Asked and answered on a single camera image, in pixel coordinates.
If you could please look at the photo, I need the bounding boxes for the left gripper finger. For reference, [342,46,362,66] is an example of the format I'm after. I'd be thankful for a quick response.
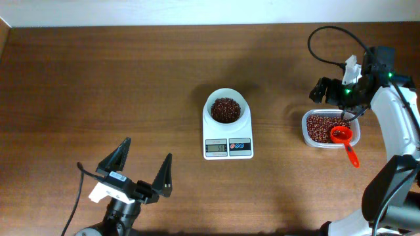
[96,137,131,176]
[152,153,173,197]

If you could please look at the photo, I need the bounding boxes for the orange measuring scoop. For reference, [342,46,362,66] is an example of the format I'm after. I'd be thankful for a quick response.
[330,126,360,168]

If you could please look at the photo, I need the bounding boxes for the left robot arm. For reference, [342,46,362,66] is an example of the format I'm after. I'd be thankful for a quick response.
[76,137,173,236]

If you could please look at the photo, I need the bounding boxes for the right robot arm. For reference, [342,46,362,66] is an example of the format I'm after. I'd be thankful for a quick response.
[309,47,419,235]

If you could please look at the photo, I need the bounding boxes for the white digital kitchen scale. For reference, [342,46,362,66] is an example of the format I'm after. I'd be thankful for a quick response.
[203,100,254,161]

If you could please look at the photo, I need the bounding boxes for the white bowl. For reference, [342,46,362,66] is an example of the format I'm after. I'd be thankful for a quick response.
[203,88,251,132]

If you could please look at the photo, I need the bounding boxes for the red beans in container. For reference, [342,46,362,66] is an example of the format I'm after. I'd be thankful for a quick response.
[306,115,350,144]

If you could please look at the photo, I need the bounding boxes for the left black cable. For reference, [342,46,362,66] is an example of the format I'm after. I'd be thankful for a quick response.
[60,161,106,236]

